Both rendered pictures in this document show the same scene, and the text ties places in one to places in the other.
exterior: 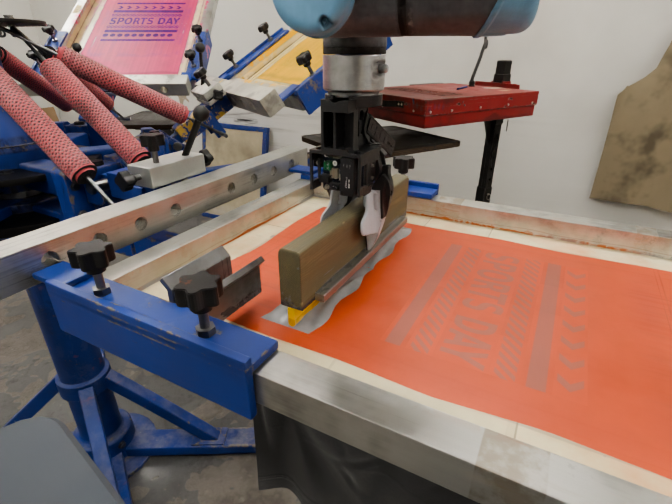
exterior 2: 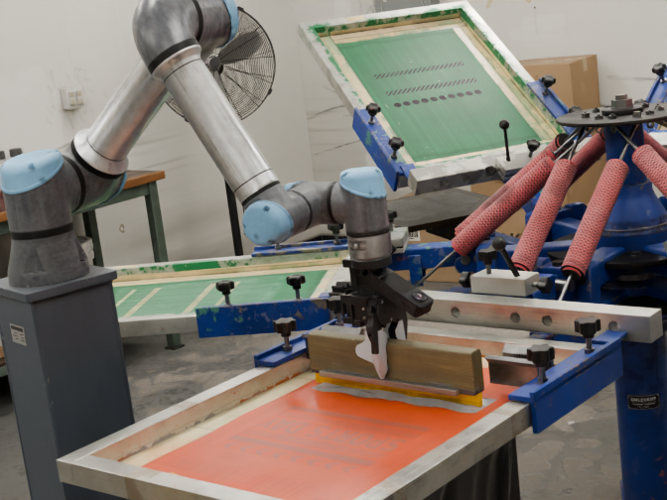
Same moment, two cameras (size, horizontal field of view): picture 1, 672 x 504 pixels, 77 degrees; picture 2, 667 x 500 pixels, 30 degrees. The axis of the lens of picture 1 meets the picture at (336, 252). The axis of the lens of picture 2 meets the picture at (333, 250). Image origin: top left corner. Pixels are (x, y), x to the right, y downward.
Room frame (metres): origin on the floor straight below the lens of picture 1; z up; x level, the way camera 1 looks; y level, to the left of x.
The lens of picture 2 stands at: (0.94, -2.08, 1.68)
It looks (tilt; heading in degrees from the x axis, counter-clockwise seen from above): 12 degrees down; 102
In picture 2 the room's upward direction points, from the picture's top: 7 degrees counter-clockwise
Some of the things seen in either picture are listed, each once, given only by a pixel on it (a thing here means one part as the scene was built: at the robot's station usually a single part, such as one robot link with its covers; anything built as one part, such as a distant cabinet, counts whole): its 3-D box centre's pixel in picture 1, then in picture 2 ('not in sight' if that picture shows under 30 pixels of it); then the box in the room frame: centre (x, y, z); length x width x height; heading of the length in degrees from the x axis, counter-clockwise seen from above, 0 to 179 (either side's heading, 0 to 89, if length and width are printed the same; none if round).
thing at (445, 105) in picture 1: (443, 101); not in sight; (1.76, -0.42, 1.06); 0.61 x 0.46 x 0.12; 122
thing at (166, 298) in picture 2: not in sight; (248, 254); (0.11, 0.76, 1.05); 1.08 x 0.61 x 0.23; 2
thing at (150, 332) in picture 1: (155, 331); (316, 350); (0.38, 0.20, 0.98); 0.30 x 0.05 x 0.07; 62
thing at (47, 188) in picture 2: not in sight; (37, 188); (-0.07, 0.05, 1.37); 0.13 x 0.12 x 0.14; 72
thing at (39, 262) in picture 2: not in sight; (45, 251); (-0.07, 0.04, 1.25); 0.15 x 0.15 x 0.10
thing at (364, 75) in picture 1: (356, 75); (368, 246); (0.55, -0.02, 1.23); 0.08 x 0.08 x 0.05
